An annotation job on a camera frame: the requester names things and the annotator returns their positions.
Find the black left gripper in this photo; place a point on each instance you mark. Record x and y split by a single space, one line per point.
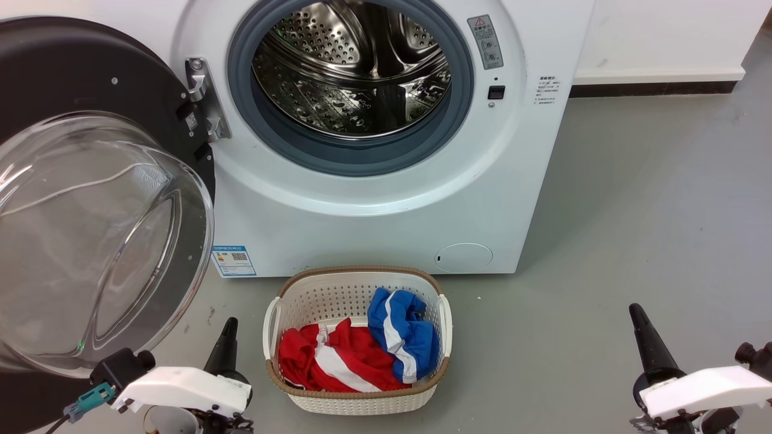
223 422

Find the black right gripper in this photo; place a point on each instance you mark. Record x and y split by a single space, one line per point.
645 386

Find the black round glass washer door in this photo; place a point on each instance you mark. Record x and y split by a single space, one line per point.
60 66

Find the white front-load washing machine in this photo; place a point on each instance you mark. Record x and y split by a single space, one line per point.
362 229

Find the silver door hinge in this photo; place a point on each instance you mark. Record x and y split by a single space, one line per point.
202 90

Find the black door latch slot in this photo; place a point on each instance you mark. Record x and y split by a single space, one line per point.
496 92

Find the blue energy label sticker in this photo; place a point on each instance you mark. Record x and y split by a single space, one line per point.
234 260

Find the red and white garment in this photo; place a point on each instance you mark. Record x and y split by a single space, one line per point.
344 361

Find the white plastic laundry basket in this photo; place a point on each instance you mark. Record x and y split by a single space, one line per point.
350 295

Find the blue and white garment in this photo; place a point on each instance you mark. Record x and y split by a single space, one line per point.
401 334

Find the round white filter cover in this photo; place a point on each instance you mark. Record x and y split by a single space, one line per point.
464 257

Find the black baseboard strip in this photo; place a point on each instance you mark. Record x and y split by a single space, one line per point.
651 89

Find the small printed text sticker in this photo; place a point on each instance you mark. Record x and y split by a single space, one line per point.
549 90

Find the grey warning label sticker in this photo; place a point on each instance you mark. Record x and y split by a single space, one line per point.
485 42

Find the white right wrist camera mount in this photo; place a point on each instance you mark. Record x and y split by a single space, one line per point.
705 389

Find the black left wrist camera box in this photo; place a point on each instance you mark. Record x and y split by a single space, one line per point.
120 367

